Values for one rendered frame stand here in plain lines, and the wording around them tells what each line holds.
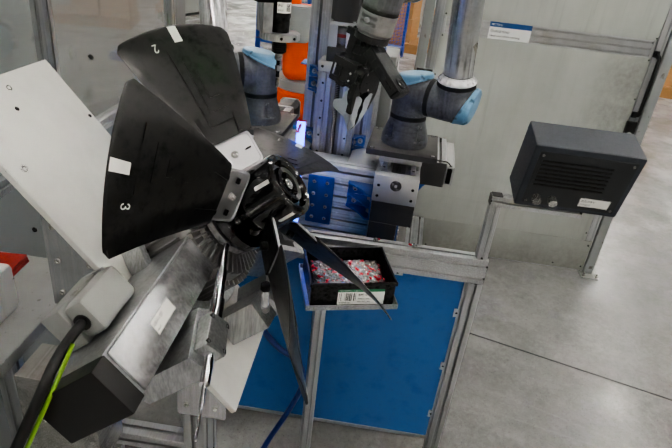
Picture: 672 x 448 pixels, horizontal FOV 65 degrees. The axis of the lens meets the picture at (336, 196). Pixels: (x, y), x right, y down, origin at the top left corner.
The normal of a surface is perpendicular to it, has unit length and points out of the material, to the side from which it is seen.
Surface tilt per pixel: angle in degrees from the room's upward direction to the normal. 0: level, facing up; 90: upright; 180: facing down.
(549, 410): 0
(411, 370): 90
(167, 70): 53
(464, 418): 0
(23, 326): 0
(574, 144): 15
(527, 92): 91
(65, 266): 90
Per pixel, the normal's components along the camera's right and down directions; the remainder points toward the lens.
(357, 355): -0.11, 0.43
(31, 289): 0.10, -0.89
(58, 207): 0.82, -0.47
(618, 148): 0.07, -0.75
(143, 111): 0.86, -0.05
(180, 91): 0.44, -0.18
